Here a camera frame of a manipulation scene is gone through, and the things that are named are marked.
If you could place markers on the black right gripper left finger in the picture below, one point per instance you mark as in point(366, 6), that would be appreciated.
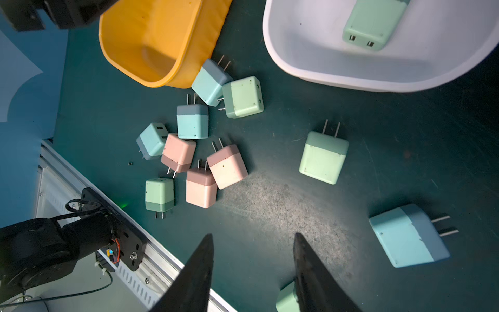
point(190, 291)

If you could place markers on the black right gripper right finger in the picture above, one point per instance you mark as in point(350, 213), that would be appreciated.
point(315, 287)

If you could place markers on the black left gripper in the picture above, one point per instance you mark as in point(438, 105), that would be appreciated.
point(23, 15)

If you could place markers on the pink plug cluster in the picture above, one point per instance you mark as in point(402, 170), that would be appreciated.
point(227, 165)

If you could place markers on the green plug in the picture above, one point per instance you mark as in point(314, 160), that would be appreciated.
point(287, 300)
point(242, 97)
point(159, 195)
point(324, 155)
point(372, 23)

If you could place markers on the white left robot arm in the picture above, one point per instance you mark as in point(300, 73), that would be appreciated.
point(42, 250)

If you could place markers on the yellow storage box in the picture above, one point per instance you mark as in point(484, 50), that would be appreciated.
point(161, 43)

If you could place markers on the white storage box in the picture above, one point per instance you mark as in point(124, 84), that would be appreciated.
point(435, 43)

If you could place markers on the pink plug front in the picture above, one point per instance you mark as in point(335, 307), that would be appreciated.
point(201, 188)

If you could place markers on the pink plug left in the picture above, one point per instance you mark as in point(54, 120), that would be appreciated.
point(177, 154)

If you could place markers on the blue plug left cluster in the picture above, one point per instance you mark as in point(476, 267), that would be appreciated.
point(152, 140)

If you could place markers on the blue plug cluster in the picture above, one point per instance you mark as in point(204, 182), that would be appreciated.
point(152, 140)
point(193, 120)

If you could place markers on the blue plug middle cluster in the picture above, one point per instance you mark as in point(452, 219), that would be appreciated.
point(193, 120)

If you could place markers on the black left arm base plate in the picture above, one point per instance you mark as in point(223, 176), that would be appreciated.
point(132, 240)

